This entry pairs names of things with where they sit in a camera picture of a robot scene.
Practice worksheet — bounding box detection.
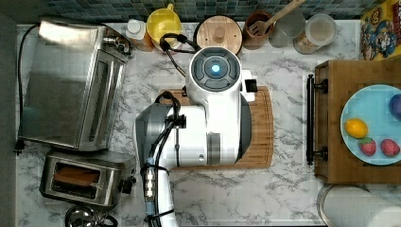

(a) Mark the yellow lemon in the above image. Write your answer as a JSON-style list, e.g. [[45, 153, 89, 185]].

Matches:
[[344, 118, 369, 139]]

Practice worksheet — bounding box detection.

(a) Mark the wooden slotted spatula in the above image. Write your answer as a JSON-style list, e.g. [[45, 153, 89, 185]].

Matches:
[[249, 0, 305, 35]]

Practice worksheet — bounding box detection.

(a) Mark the black pot with wooden lid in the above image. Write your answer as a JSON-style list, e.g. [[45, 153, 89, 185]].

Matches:
[[194, 15, 242, 54]]

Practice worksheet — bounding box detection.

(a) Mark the red strawberry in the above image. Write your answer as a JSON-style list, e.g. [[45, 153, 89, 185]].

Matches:
[[358, 137, 376, 156], [380, 139, 400, 157]]

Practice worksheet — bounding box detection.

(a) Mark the black toaster oven power cord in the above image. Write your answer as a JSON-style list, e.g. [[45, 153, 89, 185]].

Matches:
[[13, 23, 41, 157]]

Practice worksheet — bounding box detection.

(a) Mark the wooden tray with black handle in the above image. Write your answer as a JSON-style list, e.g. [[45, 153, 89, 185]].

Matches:
[[306, 60, 400, 184]]

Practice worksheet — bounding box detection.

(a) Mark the white cap condiment bottle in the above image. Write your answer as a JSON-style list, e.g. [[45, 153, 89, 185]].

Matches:
[[126, 19, 153, 52]]

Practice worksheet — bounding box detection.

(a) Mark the shiny metal kettle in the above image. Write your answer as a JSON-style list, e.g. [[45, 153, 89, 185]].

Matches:
[[64, 206, 118, 227]]

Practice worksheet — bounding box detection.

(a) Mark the brown utensil crock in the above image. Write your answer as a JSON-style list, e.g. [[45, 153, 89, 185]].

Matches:
[[242, 10, 274, 50]]

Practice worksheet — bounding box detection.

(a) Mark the right red strawberry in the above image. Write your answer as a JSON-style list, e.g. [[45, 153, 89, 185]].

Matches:
[[380, 139, 400, 157]]

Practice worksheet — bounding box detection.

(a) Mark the purple plum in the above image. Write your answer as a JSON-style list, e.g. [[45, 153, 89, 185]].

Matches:
[[389, 94, 401, 120]]

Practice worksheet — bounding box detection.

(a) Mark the yellow cereal box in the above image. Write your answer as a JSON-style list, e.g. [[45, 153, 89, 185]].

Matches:
[[359, 0, 401, 61]]

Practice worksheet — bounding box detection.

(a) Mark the left red strawberry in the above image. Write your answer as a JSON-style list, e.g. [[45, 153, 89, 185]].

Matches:
[[358, 137, 376, 156]]

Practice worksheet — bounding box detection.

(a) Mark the glass jar with cereal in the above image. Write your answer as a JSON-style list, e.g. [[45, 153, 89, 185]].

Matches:
[[293, 14, 337, 55]]

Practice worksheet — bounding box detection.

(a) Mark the toast slice in toaster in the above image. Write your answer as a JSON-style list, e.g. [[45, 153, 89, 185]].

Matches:
[[54, 166, 100, 186]]

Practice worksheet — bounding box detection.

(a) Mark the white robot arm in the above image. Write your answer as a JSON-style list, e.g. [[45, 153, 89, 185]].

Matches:
[[134, 33, 257, 227]]

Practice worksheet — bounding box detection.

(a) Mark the stainless steel two-slot toaster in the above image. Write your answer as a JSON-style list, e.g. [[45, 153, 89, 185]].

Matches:
[[40, 149, 136, 210]]

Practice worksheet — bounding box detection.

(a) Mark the stainless steel toaster oven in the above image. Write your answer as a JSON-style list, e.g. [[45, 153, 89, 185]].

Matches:
[[18, 18, 132, 151]]

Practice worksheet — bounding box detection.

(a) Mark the clear empty glass jar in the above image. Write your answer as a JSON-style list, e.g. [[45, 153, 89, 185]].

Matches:
[[269, 9, 305, 48]]

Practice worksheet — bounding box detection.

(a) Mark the bamboo cutting board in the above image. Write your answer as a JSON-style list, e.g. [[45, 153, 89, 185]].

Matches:
[[175, 86, 274, 170]]

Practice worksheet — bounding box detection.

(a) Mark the light blue plate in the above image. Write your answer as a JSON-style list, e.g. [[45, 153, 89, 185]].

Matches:
[[340, 84, 401, 166]]

